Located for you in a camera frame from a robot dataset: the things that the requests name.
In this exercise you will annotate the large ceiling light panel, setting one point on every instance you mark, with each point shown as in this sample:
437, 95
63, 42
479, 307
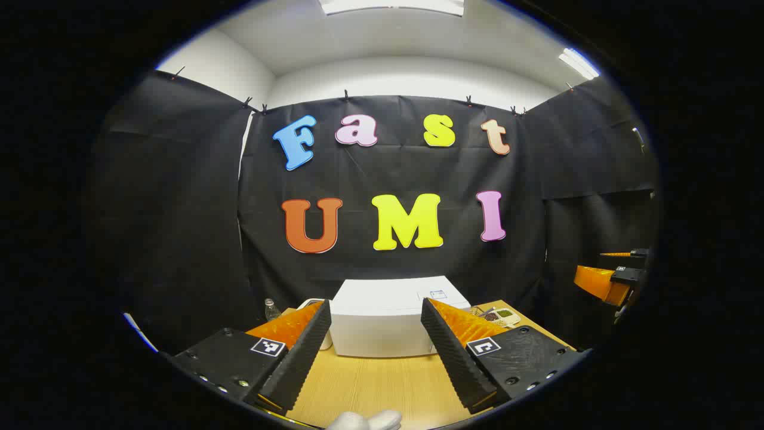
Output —
391, 5

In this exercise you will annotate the small ceiling light panel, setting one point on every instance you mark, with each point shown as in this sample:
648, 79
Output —
579, 63

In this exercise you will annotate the clear plastic water bottle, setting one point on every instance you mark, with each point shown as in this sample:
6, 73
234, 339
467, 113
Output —
272, 310

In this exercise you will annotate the white toaster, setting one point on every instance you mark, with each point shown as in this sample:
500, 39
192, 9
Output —
327, 340

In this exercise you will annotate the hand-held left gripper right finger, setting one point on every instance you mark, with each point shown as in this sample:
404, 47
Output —
456, 364

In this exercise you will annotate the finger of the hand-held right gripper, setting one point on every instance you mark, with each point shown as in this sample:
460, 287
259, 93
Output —
627, 254
600, 283

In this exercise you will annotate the white divided snack tray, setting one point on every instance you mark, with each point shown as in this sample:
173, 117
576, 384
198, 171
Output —
504, 315

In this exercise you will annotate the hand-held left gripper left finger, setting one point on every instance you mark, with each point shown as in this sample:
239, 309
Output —
298, 364

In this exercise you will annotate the white microwave oven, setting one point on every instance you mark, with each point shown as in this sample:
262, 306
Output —
382, 316

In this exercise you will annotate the black backdrop cloth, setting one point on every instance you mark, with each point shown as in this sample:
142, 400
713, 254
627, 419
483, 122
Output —
406, 173

